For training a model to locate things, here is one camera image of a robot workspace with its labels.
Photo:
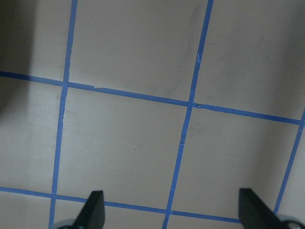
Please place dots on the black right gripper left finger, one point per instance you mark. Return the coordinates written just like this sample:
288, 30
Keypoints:
92, 215

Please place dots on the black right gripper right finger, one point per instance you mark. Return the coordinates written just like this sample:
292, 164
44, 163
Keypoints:
253, 213

